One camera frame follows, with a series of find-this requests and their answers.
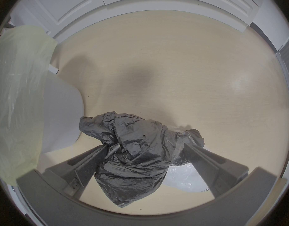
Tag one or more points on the yellow plastic bag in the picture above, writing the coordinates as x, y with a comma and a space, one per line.
17, 90

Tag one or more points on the white trash bin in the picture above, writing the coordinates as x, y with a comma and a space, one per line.
62, 116

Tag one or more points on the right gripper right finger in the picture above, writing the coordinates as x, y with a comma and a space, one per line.
217, 171

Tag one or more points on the clear printed wrapper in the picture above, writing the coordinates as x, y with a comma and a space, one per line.
182, 178

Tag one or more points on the black plastic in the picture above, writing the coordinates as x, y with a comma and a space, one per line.
135, 154

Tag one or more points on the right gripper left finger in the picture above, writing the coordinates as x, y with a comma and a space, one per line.
80, 171

